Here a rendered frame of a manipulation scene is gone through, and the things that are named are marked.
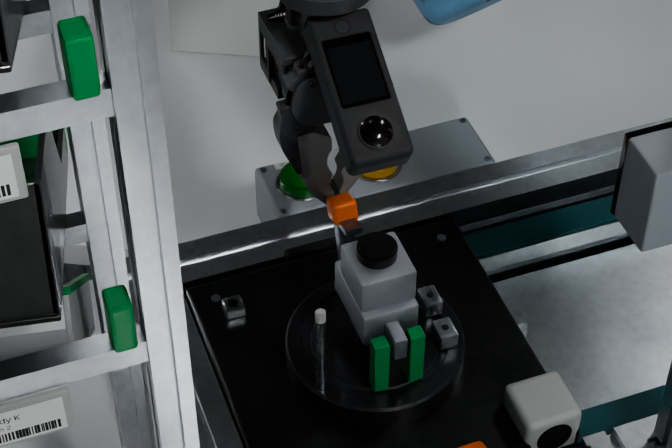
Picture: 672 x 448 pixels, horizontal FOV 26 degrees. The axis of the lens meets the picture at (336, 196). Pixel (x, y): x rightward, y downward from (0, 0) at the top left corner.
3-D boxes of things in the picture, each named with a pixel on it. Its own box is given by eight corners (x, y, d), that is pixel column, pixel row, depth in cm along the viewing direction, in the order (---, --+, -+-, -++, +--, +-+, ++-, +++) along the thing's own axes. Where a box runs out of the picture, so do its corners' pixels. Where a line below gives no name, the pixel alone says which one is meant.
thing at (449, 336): (430, 333, 113) (431, 320, 112) (448, 328, 114) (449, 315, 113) (440, 351, 112) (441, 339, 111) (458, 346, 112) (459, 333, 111)
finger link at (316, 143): (311, 163, 119) (310, 75, 112) (336, 211, 115) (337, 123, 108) (275, 172, 118) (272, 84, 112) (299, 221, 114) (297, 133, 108)
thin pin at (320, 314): (314, 383, 110) (313, 309, 104) (324, 381, 110) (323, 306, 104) (318, 391, 109) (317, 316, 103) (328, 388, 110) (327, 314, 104)
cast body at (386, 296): (333, 287, 112) (333, 223, 107) (386, 272, 113) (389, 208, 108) (373, 367, 107) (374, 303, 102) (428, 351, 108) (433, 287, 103)
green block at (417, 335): (402, 371, 111) (404, 328, 107) (417, 367, 111) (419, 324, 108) (408, 383, 110) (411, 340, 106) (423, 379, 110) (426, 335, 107)
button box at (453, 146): (255, 214, 136) (253, 165, 131) (462, 161, 141) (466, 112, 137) (279, 265, 131) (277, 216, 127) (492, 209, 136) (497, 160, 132)
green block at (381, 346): (368, 381, 110) (369, 338, 107) (383, 377, 110) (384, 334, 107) (374, 393, 109) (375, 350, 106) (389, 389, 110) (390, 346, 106)
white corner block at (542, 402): (498, 416, 113) (502, 383, 110) (551, 400, 114) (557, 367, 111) (524, 463, 110) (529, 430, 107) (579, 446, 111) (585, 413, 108)
